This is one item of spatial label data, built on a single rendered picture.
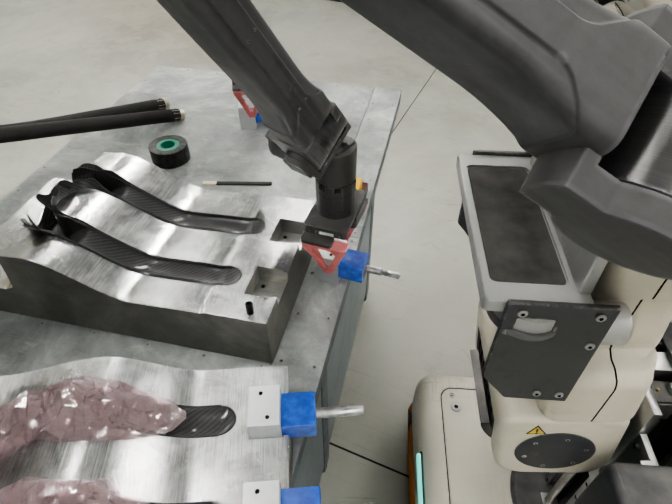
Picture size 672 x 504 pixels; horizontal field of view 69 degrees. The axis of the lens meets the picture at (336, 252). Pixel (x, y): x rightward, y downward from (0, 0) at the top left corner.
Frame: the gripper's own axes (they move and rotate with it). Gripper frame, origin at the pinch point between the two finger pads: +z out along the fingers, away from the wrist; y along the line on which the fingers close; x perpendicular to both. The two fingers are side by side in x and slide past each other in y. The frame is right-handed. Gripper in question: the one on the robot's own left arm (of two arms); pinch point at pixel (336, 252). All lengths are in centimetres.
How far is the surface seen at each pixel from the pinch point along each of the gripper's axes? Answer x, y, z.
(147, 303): -19.4, 21.1, -3.8
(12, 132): -67, -6, -6
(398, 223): -8, -109, 86
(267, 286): -6.5, 11.5, -1.7
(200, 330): -12.5, 20.6, -0.3
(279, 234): -9.3, 0.8, -1.8
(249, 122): -34, -38, 3
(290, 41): -132, -287, 87
